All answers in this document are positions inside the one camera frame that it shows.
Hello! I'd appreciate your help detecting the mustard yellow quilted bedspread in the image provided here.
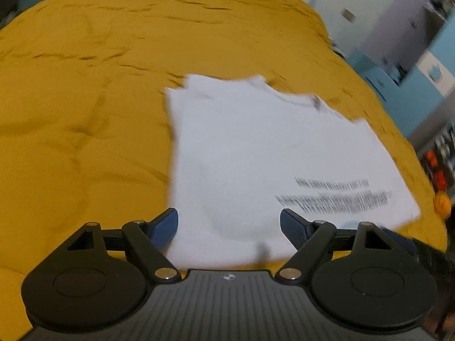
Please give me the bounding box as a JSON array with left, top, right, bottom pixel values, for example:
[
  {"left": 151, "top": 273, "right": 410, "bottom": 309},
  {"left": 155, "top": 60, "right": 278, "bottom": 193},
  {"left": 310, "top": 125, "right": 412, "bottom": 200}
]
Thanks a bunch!
[{"left": 0, "top": 0, "right": 449, "bottom": 336}]

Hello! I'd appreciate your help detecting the blue and white wardrobe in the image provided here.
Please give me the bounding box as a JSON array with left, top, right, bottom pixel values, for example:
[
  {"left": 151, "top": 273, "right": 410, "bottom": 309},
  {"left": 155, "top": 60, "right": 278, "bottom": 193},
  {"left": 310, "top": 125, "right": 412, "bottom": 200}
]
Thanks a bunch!
[{"left": 350, "top": 0, "right": 455, "bottom": 144}]

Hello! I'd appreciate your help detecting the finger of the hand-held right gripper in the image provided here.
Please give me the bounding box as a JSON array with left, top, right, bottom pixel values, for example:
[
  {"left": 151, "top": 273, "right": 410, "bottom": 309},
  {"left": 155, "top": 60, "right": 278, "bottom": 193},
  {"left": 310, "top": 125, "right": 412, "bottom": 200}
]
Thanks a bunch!
[{"left": 377, "top": 225, "right": 417, "bottom": 257}]

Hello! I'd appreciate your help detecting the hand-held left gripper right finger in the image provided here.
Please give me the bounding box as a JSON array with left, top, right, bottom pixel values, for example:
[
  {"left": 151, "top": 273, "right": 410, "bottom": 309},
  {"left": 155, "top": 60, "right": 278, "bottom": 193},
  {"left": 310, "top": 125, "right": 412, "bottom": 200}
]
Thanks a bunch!
[{"left": 275, "top": 209, "right": 399, "bottom": 285}]

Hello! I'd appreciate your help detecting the pile of colourful toys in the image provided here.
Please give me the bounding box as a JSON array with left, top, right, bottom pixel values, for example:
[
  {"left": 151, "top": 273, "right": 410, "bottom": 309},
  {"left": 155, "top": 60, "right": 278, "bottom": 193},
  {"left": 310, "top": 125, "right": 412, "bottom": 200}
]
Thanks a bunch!
[{"left": 419, "top": 124, "right": 455, "bottom": 193}]

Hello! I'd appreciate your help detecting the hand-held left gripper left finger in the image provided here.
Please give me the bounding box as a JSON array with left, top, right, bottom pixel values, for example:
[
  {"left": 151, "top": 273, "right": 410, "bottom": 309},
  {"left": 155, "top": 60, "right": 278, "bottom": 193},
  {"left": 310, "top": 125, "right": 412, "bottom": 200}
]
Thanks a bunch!
[{"left": 53, "top": 208, "right": 181, "bottom": 285}]

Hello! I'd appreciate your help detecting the white printed sweatshirt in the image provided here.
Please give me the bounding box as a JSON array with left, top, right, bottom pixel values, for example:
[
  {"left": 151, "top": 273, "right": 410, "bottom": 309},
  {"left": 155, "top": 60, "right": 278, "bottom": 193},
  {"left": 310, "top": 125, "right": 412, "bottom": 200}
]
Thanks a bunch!
[{"left": 164, "top": 74, "right": 422, "bottom": 269}]

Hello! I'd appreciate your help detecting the orange plush toy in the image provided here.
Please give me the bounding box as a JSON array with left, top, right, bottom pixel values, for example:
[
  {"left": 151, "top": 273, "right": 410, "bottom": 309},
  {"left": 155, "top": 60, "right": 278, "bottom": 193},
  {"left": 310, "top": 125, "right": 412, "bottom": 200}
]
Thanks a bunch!
[{"left": 434, "top": 191, "right": 452, "bottom": 219}]

